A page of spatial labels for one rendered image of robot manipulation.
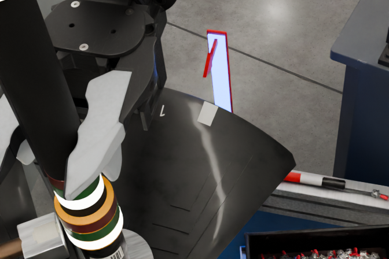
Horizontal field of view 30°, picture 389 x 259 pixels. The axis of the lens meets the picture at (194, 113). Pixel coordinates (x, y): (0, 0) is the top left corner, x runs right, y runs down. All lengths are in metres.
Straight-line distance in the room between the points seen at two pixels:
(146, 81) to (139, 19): 0.05
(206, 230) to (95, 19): 0.31
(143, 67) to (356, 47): 0.68
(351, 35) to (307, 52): 1.31
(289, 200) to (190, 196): 0.42
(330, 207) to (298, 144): 1.07
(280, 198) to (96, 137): 0.73
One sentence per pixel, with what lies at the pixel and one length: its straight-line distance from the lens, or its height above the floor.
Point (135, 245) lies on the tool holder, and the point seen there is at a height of 1.27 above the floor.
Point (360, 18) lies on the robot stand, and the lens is 1.16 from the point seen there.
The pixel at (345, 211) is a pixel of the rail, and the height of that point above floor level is 0.83.
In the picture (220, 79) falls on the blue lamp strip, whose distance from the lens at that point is 0.94.
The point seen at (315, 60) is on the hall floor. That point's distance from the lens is 2.41.
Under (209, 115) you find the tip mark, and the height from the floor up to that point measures 1.17.
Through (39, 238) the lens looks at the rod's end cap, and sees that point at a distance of 0.55.
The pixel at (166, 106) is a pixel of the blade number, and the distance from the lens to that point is 0.82.
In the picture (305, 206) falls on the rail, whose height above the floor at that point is 0.82.
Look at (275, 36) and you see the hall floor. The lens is 2.48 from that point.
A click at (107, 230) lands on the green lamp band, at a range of 0.54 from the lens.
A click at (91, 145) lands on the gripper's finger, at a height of 1.48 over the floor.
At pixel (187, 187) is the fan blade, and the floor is 1.18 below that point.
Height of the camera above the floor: 1.83
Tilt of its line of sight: 53 degrees down
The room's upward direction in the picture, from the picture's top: 8 degrees counter-clockwise
